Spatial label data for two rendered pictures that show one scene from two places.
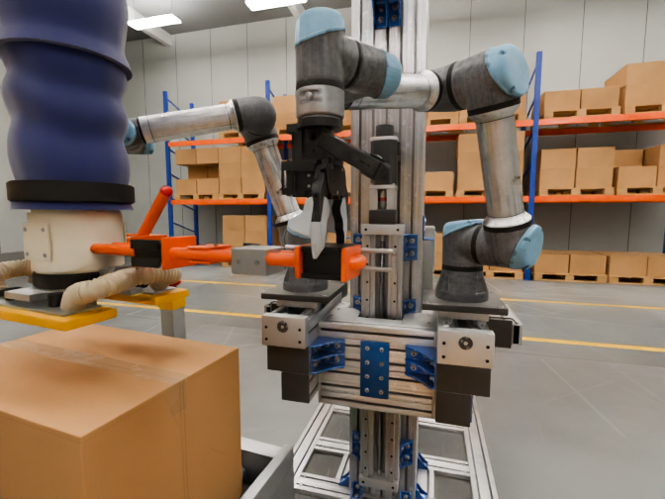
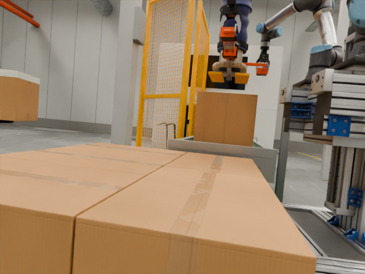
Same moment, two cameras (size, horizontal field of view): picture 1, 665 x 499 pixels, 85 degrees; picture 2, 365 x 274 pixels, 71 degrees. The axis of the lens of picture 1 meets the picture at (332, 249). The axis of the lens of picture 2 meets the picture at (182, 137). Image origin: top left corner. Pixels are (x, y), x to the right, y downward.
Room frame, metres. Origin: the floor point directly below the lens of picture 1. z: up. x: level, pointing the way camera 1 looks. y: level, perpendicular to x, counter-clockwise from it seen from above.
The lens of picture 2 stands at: (0.13, -1.33, 0.72)
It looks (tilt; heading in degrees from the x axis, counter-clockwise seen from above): 3 degrees down; 79
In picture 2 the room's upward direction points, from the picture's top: 5 degrees clockwise
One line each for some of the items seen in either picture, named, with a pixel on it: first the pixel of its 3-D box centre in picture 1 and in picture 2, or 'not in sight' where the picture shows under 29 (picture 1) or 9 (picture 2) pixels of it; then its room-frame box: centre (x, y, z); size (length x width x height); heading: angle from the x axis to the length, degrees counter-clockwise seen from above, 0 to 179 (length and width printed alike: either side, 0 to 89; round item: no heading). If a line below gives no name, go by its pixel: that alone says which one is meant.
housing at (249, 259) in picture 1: (258, 259); (229, 43); (0.63, 0.13, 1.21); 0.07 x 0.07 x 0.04; 68
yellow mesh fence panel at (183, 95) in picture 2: not in sight; (161, 90); (0.37, 1.45, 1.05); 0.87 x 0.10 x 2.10; 121
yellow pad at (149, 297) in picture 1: (121, 284); (241, 76); (0.89, 0.53, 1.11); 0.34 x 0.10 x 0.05; 68
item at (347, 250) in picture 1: (329, 260); (227, 34); (0.57, 0.01, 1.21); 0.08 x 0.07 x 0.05; 68
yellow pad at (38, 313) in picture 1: (34, 302); (216, 75); (0.71, 0.60, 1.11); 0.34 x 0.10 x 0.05; 68
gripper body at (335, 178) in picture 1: (316, 161); (232, 6); (0.59, 0.03, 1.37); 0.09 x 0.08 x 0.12; 66
